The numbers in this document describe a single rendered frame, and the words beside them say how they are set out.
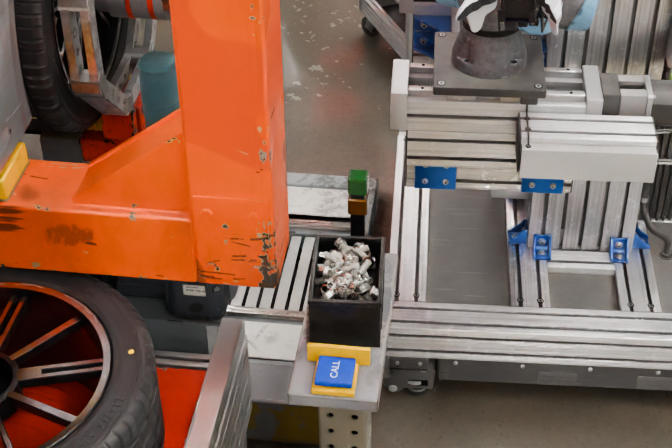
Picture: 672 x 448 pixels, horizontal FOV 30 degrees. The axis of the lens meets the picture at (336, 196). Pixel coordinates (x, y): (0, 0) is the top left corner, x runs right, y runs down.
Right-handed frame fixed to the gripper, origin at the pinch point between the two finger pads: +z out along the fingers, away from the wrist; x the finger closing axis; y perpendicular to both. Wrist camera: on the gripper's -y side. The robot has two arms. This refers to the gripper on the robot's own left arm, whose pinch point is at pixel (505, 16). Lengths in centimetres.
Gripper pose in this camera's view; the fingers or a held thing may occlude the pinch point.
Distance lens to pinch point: 187.9
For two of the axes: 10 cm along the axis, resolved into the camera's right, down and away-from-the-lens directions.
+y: 1.4, 8.1, 5.6
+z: -3.2, 5.8, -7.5
